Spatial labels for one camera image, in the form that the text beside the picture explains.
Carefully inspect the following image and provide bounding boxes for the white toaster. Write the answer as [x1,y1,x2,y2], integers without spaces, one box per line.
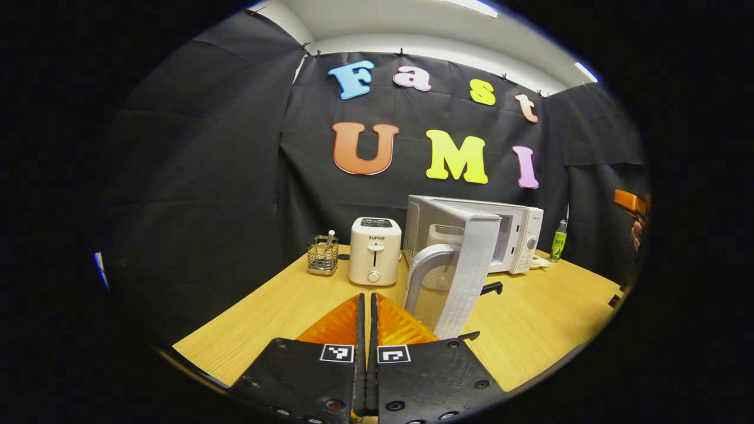
[349,217,403,287]

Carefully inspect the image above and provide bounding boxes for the black backdrop cloth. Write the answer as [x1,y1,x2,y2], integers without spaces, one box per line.
[97,9,649,348]

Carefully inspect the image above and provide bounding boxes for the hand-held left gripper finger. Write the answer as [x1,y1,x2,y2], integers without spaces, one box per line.
[368,293,508,424]
[227,293,368,424]

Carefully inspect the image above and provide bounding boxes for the white microwave oven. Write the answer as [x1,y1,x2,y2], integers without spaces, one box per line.
[402,194,545,340]

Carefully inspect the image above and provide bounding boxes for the long ceiling light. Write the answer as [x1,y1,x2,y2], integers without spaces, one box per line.
[442,0,498,18]

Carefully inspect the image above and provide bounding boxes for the row of small cloth clips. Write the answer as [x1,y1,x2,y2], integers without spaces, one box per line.
[250,5,588,100]

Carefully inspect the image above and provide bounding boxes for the green label drink bottle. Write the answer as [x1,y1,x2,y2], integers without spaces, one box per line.
[549,219,568,263]

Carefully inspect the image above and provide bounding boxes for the clear wire utensil holder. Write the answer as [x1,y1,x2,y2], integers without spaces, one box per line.
[307,234,340,276]

